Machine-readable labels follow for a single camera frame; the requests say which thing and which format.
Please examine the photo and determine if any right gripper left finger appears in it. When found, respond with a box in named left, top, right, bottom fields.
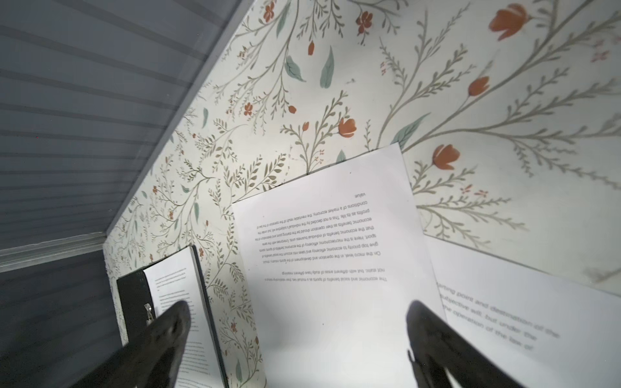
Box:
left=72, top=301, right=191, bottom=388

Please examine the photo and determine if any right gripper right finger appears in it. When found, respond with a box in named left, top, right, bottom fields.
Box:
left=406, top=300, right=521, bottom=387

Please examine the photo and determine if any teal black clip folder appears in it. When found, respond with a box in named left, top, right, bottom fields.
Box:
left=116, top=245, right=229, bottom=387

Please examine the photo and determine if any printed paper sheet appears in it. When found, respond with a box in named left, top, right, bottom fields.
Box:
left=233, top=144, right=442, bottom=387
left=425, top=238, right=620, bottom=387

